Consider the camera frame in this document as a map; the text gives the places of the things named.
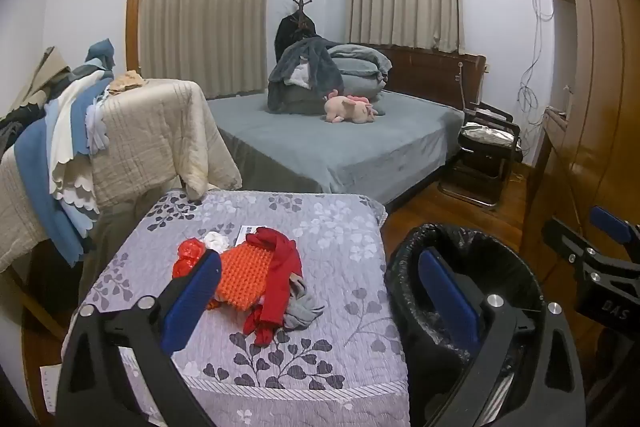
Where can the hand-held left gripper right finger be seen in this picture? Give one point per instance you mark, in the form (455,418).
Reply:
(447,302)

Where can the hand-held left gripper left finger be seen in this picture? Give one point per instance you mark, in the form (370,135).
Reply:
(192,302)

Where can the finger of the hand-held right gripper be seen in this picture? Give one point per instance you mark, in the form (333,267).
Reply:
(607,222)
(565,239)

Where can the red plastic bag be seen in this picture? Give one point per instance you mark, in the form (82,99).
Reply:
(187,257)

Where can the black-bagged waste bin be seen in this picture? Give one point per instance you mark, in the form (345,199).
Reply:
(510,257)

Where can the orange spiky mat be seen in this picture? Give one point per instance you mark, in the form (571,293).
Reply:
(245,277)

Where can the white tissue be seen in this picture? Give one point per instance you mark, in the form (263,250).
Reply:
(215,241)

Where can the white blue carton box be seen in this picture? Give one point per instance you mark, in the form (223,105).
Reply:
(245,234)

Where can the red cloth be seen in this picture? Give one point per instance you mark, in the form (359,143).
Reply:
(277,287)

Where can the grey sock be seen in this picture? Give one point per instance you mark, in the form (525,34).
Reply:
(300,312)

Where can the wooden wardrobe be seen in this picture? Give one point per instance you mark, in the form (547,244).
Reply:
(600,107)

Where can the chair cushion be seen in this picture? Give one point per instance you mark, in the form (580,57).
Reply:
(485,134)

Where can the purple floral quilt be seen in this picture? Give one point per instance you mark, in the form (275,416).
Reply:
(325,247)

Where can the black metal chair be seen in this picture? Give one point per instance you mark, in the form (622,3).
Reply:
(495,113)

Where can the beige quilt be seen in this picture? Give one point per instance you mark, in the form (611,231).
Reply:
(150,132)

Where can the grey bed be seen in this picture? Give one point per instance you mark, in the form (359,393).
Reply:
(325,147)

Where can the blue white scalloped cloth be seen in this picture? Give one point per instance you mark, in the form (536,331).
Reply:
(35,157)

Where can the pink plush toy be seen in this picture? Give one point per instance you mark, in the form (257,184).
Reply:
(350,109)

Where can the wooden headboard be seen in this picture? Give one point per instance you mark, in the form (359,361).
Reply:
(425,72)

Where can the tan crumpled cloth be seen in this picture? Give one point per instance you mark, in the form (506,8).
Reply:
(127,82)

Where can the olive grey folded blanket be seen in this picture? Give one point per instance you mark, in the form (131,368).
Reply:
(305,99)

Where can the grey pillow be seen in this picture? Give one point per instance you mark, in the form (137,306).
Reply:
(360,87)

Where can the dark clothes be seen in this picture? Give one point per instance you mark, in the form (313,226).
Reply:
(15,127)

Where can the grey folded duvet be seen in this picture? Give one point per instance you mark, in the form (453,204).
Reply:
(357,57)

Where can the teal blue cloth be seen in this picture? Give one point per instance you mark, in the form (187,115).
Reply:
(102,52)

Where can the dark grey fluffy blanket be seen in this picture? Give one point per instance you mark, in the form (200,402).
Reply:
(320,67)

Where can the beige folded fabric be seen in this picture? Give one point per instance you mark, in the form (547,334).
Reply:
(47,72)

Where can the wide beige curtain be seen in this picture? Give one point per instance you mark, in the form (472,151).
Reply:
(200,17)

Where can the wooden coat rack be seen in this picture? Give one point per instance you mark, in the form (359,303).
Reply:
(301,2)

